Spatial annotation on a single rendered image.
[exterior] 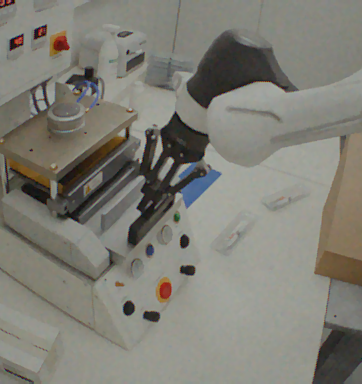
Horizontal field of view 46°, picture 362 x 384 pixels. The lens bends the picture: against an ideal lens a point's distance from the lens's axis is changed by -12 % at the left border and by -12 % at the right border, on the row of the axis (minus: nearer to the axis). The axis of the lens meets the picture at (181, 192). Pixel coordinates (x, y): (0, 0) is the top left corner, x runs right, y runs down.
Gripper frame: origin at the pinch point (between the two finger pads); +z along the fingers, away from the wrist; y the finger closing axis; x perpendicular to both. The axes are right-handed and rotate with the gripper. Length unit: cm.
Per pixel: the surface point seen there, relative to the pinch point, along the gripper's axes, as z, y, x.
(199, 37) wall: 81, -70, 237
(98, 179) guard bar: 2.9, -9.8, -2.1
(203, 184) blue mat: 28, 5, 45
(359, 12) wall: -10, 14, 255
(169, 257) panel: 16.7, 9.9, 5.5
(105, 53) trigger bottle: 31, -57, 76
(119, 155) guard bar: 1.6, -10.3, 5.2
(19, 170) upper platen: 7.7, -24.2, -10.0
